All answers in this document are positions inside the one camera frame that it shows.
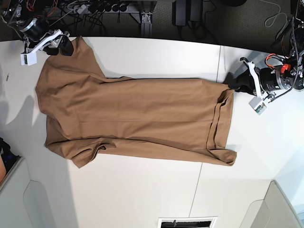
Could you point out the white power strip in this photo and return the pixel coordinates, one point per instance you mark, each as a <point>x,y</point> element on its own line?
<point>78,9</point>

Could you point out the black power adapter box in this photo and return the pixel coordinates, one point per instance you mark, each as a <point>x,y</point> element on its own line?
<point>184,11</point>

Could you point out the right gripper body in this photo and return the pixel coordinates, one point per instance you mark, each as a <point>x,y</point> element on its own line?
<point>38,35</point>

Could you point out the aluminium table leg post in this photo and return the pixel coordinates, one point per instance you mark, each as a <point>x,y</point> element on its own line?
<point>146,25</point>

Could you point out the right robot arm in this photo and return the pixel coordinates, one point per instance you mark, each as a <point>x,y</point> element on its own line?
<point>16,13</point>

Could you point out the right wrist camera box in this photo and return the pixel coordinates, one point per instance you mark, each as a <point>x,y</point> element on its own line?
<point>28,58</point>

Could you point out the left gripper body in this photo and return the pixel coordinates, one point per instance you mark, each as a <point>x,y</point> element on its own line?
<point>272,78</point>

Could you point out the white framed vent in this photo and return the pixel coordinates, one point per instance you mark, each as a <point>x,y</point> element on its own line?
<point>203,222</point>

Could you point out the black power strip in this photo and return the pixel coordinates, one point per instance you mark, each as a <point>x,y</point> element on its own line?
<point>113,6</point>

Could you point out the brown t-shirt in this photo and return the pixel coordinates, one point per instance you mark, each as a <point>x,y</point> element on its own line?
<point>172,119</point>

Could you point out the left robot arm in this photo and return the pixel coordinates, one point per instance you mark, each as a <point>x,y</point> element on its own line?
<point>296,55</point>

